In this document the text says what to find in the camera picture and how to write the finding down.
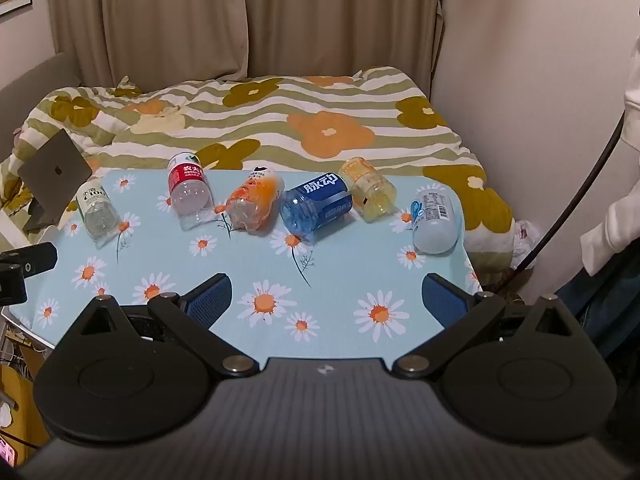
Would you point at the blue label clear bottle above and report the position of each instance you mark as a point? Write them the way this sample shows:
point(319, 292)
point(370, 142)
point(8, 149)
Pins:
point(315, 206)

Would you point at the red label clear bottle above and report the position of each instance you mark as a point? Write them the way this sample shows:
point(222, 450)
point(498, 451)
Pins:
point(187, 191)

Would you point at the pale blue white label bottle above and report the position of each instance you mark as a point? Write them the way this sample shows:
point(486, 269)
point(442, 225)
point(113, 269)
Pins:
point(434, 220)

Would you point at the floral striped blanket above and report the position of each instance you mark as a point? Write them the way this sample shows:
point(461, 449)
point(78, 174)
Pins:
point(325, 102)

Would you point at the yellow bag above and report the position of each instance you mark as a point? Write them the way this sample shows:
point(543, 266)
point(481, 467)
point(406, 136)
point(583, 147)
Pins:
point(17, 400)

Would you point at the person's blue jeans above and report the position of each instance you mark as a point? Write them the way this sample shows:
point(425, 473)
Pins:
point(607, 300)

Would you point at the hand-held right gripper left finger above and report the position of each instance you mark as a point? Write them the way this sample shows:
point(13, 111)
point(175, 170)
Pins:
point(212, 300)

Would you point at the grey headboard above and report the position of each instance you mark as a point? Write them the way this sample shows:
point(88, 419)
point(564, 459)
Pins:
point(30, 85)

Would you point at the yellow clear bottle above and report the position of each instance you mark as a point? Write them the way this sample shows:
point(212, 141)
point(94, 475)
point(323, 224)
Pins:
point(369, 189)

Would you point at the grey laptop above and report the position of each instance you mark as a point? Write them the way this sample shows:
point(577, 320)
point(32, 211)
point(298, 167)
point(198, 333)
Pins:
point(52, 170)

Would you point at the white plastic bag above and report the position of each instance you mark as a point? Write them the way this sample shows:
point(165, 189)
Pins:
point(525, 241)

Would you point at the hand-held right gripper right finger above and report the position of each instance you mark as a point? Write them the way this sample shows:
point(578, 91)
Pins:
point(442, 301)

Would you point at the beige curtain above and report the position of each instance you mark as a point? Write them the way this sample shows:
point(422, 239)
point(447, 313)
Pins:
point(200, 10)

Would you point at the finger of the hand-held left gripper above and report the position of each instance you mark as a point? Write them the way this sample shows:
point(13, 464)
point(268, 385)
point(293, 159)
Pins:
point(12, 285)
point(35, 260)

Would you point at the orange label clear bottle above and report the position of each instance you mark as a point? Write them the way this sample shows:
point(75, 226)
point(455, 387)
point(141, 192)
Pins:
point(250, 201)

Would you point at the green white label clear bottle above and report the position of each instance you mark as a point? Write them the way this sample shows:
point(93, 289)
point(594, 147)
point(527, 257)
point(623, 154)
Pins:
point(97, 210)

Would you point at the person's white sweater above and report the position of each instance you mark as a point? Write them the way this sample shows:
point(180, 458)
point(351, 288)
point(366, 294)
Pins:
point(617, 220)

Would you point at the daisy print blue tablecloth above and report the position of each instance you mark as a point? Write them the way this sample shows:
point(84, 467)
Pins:
point(350, 260)

